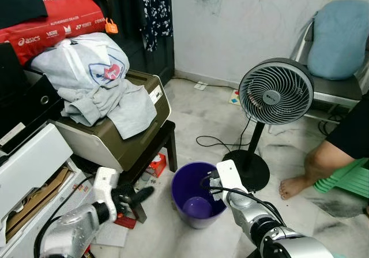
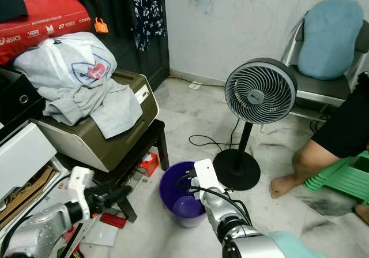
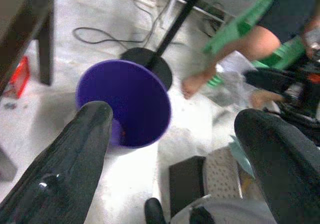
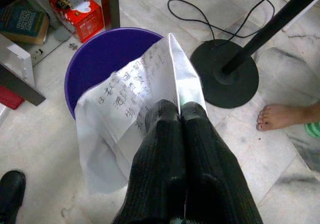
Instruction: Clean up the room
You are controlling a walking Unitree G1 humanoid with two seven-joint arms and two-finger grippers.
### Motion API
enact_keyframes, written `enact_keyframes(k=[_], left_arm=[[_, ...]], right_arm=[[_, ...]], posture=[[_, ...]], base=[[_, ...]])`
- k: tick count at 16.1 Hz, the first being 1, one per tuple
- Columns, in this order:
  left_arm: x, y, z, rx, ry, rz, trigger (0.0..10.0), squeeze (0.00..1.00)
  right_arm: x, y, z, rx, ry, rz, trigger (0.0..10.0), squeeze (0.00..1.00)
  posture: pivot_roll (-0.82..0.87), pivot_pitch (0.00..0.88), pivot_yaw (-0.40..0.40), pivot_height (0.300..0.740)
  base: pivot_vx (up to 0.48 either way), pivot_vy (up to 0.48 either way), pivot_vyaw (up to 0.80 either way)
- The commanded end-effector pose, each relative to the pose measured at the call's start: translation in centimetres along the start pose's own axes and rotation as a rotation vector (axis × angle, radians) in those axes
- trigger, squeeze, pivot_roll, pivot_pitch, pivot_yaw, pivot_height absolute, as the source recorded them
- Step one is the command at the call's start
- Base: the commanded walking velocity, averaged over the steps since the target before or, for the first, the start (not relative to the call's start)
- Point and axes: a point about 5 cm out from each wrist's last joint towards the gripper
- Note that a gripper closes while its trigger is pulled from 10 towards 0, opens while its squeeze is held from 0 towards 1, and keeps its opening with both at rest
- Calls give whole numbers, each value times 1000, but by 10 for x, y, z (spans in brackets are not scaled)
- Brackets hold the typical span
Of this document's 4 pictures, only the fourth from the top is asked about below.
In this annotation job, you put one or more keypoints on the white paper sheet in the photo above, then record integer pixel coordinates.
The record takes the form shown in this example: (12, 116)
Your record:
(112, 113)

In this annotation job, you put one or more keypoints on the red book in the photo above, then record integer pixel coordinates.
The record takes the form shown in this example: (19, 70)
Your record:
(8, 97)

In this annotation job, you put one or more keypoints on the purple plastic bucket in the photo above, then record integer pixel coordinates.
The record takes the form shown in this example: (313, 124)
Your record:
(107, 58)

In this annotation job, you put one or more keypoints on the person in black shorts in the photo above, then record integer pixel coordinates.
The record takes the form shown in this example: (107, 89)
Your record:
(280, 116)

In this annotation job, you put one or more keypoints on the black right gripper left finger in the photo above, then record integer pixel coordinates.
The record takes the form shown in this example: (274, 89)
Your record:
(160, 171)

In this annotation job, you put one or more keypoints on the black standing fan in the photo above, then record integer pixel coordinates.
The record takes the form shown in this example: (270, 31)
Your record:
(207, 61)

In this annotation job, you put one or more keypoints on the dark teal dictionary book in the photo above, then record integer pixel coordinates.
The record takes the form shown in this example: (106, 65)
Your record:
(25, 18)

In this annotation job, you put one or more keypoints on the red printed cardboard box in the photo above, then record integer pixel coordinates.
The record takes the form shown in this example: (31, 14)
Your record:
(87, 23)

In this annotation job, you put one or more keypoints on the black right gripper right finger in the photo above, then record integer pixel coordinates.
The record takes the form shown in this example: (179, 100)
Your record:
(212, 184)

